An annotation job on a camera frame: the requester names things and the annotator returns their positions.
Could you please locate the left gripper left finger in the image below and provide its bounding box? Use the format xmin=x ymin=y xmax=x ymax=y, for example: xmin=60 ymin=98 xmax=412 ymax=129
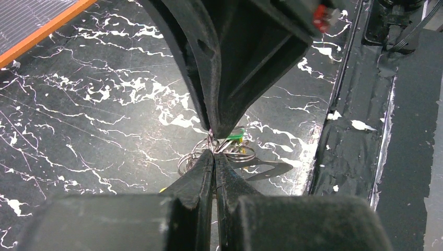
xmin=17 ymin=150 xmax=214 ymax=250

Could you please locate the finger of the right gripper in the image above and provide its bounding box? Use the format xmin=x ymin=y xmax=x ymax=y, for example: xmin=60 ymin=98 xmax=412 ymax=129
xmin=207 ymin=1 xmax=321 ymax=138
xmin=140 ymin=1 xmax=222 ymax=136

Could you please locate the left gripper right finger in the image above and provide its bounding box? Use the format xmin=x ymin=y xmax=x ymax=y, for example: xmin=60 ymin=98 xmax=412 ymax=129
xmin=214 ymin=154 xmax=391 ymax=250

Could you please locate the green tag key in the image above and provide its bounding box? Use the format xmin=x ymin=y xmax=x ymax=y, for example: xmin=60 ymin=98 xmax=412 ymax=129
xmin=225 ymin=127 xmax=246 ymax=143

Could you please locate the orange two-tier rack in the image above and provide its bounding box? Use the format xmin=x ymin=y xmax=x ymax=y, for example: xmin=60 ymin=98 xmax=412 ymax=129
xmin=1 ymin=0 xmax=95 ymax=68

